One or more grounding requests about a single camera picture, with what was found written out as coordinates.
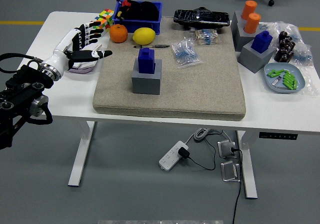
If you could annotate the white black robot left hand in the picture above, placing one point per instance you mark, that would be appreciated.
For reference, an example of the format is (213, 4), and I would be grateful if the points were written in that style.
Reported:
(62, 46)

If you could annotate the grey square seal holder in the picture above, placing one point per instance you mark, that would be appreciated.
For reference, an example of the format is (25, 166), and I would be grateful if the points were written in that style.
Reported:
(146, 84)
(252, 59)

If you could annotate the white table leg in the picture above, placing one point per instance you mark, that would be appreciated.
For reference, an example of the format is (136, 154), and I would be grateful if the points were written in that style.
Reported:
(248, 174)
(82, 154)

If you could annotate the green battery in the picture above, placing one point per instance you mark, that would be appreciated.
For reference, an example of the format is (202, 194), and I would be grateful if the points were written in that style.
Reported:
(279, 71)
(288, 78)
(288, 81)
(270, 72)
(294, 84)
(276, 76)
(287, 85)
(289, 74)

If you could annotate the clear bag of blue resistors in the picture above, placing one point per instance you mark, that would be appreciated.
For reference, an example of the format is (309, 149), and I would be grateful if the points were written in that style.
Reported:
(186, 54)
(303, 56)
(265, 27)

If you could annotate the empty clear plastic bag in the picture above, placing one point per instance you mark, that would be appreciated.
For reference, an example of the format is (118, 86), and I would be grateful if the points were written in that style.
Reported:
(311, 84)

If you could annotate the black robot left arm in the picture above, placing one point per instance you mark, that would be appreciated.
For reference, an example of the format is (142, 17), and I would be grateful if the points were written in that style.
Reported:
(25, 79)

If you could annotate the white power strip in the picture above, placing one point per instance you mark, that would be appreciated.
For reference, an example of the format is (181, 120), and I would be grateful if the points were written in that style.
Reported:
(172, 156)

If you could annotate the yellow lemon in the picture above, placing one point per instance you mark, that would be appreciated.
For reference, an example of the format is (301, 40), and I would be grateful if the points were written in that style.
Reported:
(143, 36)

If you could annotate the red fabric piece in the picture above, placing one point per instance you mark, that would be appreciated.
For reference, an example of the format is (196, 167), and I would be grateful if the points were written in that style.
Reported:
(127, 3)

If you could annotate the small silver metal piece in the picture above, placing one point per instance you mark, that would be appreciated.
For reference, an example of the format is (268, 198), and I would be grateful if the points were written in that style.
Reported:
(280, 87)

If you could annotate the orange cylinder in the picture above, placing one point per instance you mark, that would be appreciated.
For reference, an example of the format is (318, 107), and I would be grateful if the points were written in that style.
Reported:
(248, 9)
(252, 22)

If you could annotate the orange fruit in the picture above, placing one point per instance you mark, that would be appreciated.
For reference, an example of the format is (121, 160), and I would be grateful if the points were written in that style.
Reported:
(118, 34)

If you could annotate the clear bag of tan resistors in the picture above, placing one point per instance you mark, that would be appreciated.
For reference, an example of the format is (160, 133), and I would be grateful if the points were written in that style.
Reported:
(206, 36)

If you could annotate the grey block with two holes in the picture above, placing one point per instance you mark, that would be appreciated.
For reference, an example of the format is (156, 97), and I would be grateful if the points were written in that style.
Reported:
(237, 31)

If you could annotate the blue seal stamp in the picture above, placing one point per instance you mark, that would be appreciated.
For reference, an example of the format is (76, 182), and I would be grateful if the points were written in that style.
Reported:
(261, 42)
(146, 61)

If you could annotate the black glossy mirror device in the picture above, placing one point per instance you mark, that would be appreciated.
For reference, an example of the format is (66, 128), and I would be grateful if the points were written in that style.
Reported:
(200, 17)

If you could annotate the black power adapter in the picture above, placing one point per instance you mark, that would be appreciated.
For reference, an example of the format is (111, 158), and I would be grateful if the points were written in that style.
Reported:
(183, 152)

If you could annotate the light blue plate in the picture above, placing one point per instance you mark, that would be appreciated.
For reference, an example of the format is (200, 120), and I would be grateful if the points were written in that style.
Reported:
(300, 80)

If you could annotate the black grey pen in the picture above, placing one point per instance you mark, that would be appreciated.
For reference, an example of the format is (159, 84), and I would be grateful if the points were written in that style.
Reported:
(152, 46)

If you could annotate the beige textured mat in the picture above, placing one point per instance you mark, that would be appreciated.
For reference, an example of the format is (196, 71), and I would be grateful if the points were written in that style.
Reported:
(200, 84)

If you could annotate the white usb stick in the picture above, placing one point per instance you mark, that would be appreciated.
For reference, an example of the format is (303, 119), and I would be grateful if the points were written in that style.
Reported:
(275, 82)

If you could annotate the black fabric bundle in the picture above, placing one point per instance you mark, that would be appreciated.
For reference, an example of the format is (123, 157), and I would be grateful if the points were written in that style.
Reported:
(145, 11)

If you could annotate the blue plastic bin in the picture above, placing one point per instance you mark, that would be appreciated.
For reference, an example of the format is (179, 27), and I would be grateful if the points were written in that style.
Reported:
(145, 26)

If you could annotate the black table control panel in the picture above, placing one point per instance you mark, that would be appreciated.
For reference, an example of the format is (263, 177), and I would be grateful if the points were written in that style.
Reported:
(277, 136)

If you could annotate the white wall switch panel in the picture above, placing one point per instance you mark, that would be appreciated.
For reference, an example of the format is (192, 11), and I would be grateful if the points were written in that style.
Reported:
(97, 46)

